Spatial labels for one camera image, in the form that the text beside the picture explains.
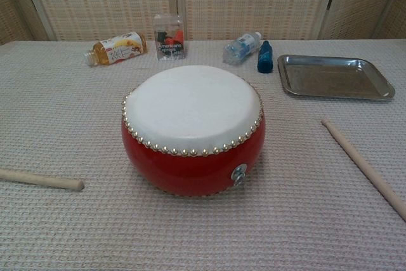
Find wooden drumstick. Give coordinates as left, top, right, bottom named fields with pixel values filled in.
left=321, top=118, right=406, bottom=221
left=0, top=168, right=85, bottom=192

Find steel rectangular tray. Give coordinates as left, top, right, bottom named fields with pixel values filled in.
left=277, top=54, right=396, bottom=103

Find red and white drum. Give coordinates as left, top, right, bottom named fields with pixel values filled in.
left=121, top=65, right=265, bottom=198

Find clear plastic printed box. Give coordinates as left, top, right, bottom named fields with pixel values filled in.
left=154, top=13, right=187, bottom=62

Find amber tea bottle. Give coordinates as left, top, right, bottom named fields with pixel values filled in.
left=83, top=31, right=148, bottom=68

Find clear water bottle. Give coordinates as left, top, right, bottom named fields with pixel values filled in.
left=223, top=31, right=263, bottom=65

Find beige woven tablecloth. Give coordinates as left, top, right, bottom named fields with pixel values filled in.
left=0, top=39, right=406, bottom=271

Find small blue bottle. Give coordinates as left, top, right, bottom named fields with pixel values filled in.
left=256, top=40, right=274, bottom=74

